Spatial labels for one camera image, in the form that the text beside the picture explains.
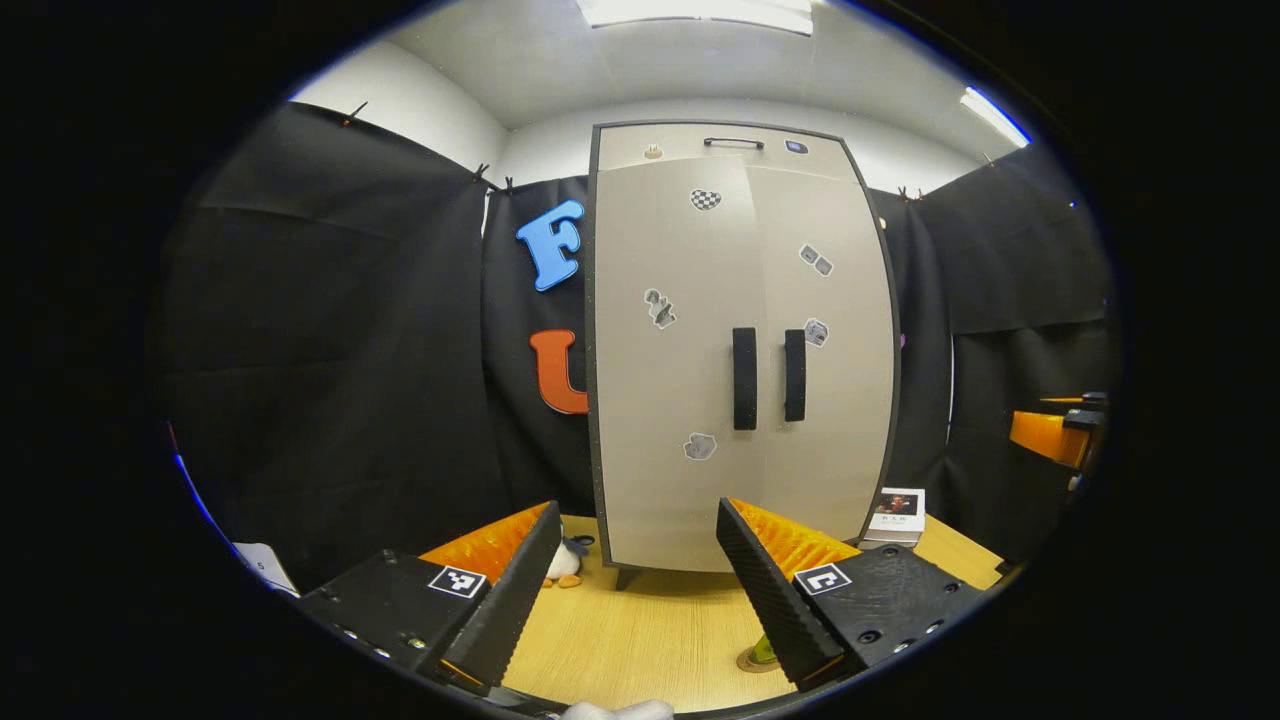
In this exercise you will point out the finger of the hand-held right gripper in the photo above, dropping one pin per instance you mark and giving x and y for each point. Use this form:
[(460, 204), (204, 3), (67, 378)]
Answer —
[(1045, 438), (1090, 400)]

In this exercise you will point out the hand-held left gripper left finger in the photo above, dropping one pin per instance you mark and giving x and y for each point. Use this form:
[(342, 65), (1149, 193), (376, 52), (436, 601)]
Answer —
[(515, 600)]

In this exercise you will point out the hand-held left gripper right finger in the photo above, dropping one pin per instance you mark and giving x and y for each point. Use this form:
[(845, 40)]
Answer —
[(770, 600)]

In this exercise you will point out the round wooden coaster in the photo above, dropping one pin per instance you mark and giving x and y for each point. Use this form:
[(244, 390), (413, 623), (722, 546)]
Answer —
[(745, 663)]

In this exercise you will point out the grey wooden cabinet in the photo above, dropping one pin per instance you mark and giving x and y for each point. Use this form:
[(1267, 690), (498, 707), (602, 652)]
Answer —
[(625, 576)]

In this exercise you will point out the grey cabinet drawer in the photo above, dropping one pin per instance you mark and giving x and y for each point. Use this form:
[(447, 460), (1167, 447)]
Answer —
[(690, 160)]

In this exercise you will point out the penguin plush toy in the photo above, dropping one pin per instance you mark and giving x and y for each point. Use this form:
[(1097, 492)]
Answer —
[(565, 565)]

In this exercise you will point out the white paper card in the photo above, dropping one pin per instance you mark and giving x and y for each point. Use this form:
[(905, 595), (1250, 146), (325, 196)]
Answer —
[(265, 568)]

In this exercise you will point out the narrow ceiling light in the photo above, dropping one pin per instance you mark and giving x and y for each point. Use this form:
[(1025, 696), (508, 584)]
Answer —
[(995, 115)]

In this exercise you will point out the black backdrop cloth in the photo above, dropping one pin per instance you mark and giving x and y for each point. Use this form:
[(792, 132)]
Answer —
[(320, 350)]

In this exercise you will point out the orange-tipped black clip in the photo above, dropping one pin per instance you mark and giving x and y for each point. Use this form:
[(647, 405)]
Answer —
[(350, 115)]

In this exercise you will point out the large ceiling light panel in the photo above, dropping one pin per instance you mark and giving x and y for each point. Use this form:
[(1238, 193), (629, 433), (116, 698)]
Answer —
[(700, 12)]

